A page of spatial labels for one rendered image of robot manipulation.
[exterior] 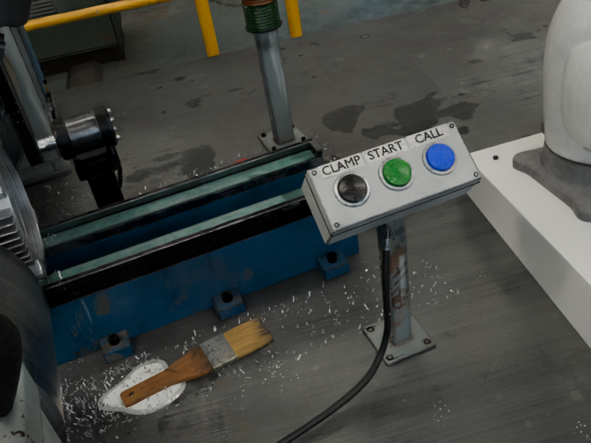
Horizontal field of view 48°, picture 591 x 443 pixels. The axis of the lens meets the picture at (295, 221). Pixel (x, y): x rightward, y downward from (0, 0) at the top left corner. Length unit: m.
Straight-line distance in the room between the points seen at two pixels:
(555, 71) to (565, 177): 0.15
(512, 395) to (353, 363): 0.19
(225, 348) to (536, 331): 0.39
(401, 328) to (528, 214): 0.24
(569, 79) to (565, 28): 0.06
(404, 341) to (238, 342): 0.21
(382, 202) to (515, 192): 0.35
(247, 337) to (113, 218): 0.26
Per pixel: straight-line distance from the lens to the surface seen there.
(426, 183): 0.69
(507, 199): 0.97
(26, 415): 0.42
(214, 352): 0.89
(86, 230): 0.97
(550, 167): 0.97
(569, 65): 0.87
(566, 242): 0.89
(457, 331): 0.88
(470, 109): 1.34
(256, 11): 1.15
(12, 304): 0.61
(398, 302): 0.81
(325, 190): 0.66
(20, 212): 0.97
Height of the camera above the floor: 1.45
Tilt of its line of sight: 37 degrees down
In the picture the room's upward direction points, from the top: 10 degrees counter-clockwise
